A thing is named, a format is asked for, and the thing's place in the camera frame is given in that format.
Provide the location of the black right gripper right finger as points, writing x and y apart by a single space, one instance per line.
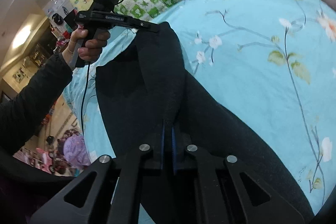
223 189

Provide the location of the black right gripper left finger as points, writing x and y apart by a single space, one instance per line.
112 190

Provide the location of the black pants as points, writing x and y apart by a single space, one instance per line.
148 83

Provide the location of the black sleeved left forearm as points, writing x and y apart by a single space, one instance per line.
22 115

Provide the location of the person's left hand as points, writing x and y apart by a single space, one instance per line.
91 50

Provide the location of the light blue floral bedsheet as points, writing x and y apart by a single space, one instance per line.
272 63

